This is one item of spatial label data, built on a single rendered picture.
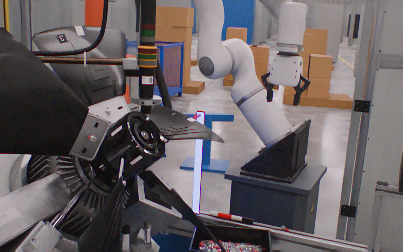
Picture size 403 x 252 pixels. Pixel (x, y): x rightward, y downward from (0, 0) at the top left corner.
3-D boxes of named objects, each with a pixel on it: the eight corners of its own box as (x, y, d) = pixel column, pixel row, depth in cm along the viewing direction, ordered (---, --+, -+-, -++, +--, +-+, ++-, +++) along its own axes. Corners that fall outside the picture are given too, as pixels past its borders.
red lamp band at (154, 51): (138, 54, 103) (139, 48, 102) (136, 52, 107) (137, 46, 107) (158, 54, 104) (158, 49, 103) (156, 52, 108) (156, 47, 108)
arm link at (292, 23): (279, 44, 159) (274, 43, 151) (283, 4, 157) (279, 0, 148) (304, 46, 157) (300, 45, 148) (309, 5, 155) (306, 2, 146)
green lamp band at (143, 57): (138, 60, 103) (138, 54, 103) (136, 58, 107) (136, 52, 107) (158, 60, 104) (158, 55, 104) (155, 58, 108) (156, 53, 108)
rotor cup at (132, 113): (139, 192, 108) (180, 164, 102) (93, 196, 95) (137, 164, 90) (116, 138, 112) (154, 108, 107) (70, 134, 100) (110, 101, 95)
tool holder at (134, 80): (123, 105, 103) (123, 60, 101) (121, 99, 110) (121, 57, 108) (164, 105, 105) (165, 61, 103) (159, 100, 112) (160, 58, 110)
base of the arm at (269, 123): (263, 150, 184) (236, 111, 185) (304, 122, 178) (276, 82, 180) (255, 157, 166) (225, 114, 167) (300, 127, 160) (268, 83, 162)
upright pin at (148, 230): (141, 247, 111) (142, 222, 110) (145, 244, 113) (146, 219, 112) (149, 249, 111) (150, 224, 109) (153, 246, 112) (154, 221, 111)
